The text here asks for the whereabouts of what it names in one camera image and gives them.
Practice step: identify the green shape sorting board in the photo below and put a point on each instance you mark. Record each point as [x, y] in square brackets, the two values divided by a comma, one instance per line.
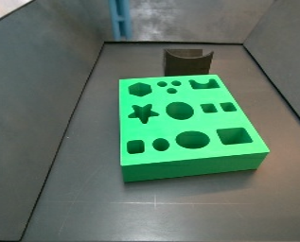
[184, 129]

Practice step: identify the dark curved block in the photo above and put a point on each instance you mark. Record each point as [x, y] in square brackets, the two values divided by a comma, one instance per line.
[184, 62]

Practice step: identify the blue three prong object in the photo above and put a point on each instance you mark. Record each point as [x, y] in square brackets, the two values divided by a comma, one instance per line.
[120, 16]

